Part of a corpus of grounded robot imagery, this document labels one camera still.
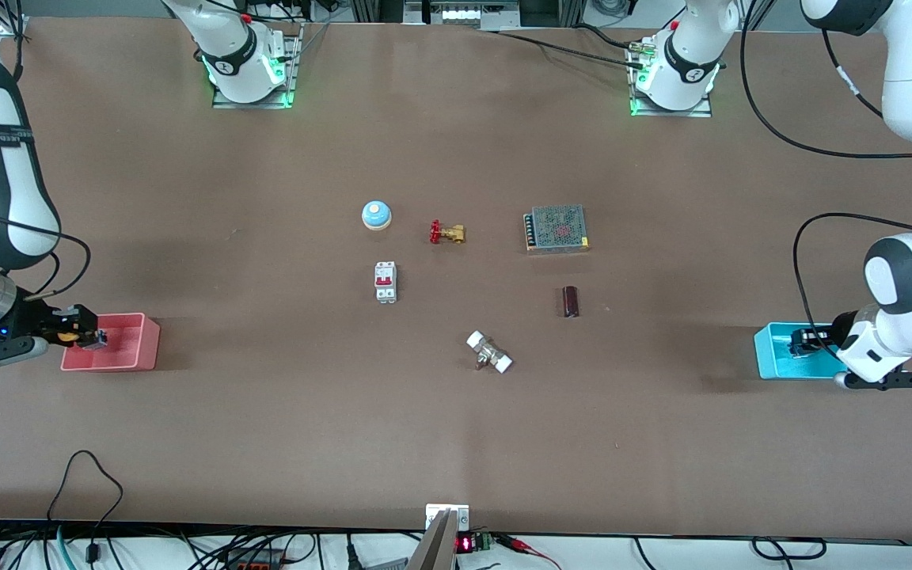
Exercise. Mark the grey metal bar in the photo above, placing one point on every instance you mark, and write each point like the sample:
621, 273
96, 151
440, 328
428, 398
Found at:
434, 546

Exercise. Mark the pink plastic box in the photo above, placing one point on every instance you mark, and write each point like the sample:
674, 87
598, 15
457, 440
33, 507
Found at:
127, 348

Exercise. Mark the metal valve white caps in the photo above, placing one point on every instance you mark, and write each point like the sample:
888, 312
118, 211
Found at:
489, 353

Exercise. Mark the white circuit breaker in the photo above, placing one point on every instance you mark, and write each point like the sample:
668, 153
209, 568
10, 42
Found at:
385, 282

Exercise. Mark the red digit display module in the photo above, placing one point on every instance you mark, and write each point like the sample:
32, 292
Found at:
472, 543

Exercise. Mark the aluminium frame corner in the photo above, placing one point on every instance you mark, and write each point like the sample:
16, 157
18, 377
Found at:
13, 24

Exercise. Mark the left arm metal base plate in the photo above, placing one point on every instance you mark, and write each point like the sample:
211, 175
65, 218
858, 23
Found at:
701, 111

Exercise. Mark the yellow push button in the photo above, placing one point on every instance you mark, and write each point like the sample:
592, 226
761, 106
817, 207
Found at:
68, 337

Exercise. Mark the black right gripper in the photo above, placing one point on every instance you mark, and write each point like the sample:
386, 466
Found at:
32, 317

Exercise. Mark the metal mesh power supply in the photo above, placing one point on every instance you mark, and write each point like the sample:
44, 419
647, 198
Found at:
557, 229

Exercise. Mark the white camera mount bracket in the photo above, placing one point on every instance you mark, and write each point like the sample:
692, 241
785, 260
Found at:
446, 513

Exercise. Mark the white device with slots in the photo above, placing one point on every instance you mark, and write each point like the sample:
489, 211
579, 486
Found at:
460, 14

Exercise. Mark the cyan plastic box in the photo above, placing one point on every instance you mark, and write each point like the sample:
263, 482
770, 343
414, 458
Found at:
777, 356

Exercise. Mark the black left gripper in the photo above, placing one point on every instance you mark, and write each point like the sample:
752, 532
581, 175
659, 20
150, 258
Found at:
841, 325

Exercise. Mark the dark red cylindrical capacitor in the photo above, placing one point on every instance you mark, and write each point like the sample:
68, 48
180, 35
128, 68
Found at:
571, 302

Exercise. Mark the blue service bell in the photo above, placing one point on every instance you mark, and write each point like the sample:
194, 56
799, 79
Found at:
376, 214

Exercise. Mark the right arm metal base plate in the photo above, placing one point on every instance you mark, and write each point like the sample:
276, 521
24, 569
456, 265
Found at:
294, 71

